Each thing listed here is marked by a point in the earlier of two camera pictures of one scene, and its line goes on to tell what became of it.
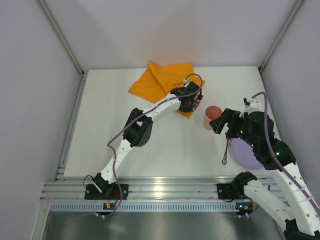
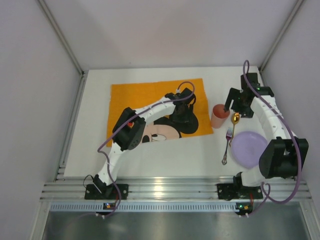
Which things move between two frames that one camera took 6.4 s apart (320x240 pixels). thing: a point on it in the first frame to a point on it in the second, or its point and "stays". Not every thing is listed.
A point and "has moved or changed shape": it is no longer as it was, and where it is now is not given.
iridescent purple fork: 224,159 stays
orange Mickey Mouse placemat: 160,78 to 136,95
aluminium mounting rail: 147,189 stays
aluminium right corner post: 293,11 stays
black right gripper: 227,120 to 231,94
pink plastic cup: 211,113 has moved or changed shape
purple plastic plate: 243,153 stays
